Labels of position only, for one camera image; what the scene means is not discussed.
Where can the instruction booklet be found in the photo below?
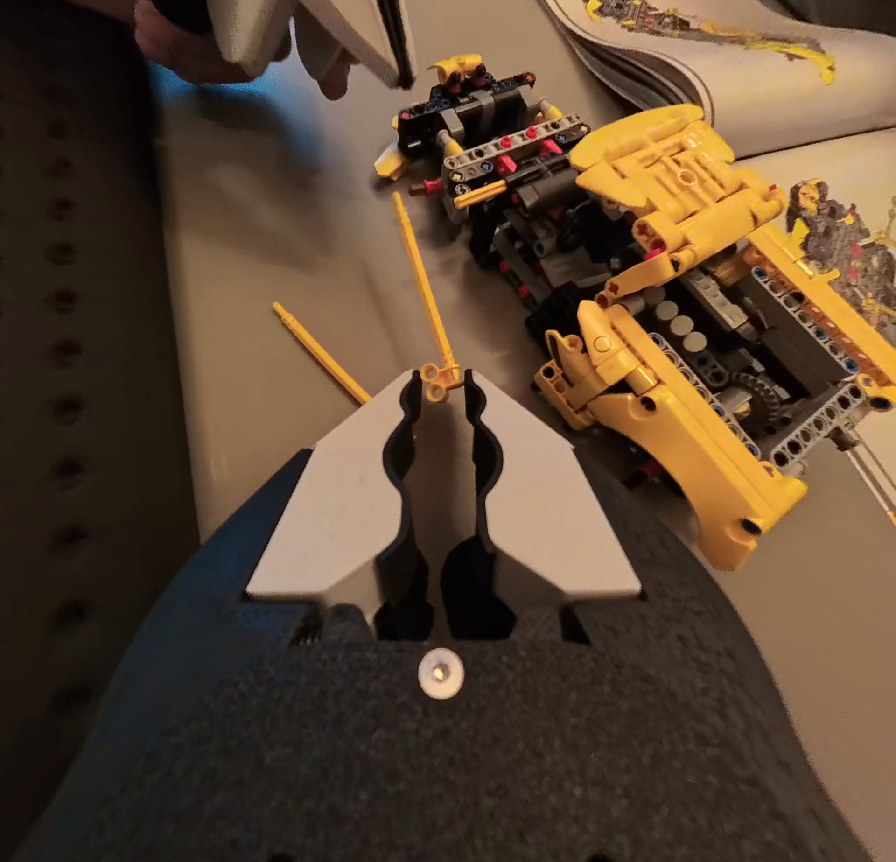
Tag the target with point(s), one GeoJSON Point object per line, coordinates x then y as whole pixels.
{"type": "Point", "coordinates": [770, 85]}

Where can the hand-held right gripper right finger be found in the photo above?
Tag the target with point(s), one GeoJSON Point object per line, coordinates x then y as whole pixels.
{"type": "Point", "coordinates": [560, 526]}

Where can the yellow axle with black connector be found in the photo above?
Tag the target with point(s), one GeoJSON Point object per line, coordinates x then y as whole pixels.
{"type": "Point", "coordinates": [423, 281]}

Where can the person's left hand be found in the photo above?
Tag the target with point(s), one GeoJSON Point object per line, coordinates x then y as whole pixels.
{"type": "Point", "coordinates": [182, 57]}

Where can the yellow toy brick car model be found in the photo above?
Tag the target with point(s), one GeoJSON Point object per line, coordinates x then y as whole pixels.
{"type": "Point", "coordinates": [665, 197]}

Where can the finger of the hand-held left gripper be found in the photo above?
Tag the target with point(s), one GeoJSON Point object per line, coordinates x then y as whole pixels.
{"type": "Point", "coordinates": [402, 29]}
{"type": "Point", "coordinates": [329, 1]}

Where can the grey desk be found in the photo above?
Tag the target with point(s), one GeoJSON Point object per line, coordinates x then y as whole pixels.
{"type": "Point", "coordinates": [280, 211]}

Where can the thin yellow axle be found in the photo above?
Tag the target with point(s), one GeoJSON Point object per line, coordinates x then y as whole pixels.
{"type": "Point", "coordinates": [322, 354]}

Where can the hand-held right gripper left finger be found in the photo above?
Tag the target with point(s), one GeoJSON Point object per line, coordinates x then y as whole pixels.
{"type": "Point", "coordinates": [322, 526]}

